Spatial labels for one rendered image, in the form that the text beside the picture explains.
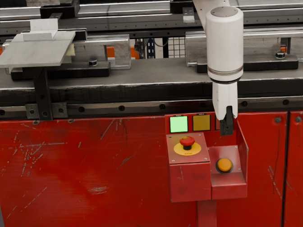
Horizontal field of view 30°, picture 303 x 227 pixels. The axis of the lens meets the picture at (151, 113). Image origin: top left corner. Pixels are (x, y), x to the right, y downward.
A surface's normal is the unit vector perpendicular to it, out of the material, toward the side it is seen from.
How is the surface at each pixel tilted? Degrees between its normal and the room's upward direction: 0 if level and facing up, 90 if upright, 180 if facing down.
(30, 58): 0
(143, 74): 0
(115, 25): 90
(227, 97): 92
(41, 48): 0
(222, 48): 98
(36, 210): 90
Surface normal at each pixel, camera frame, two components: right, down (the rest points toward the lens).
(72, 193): -0.04, 0.44
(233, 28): 0.40, 0.48
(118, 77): -0.05, -0.90
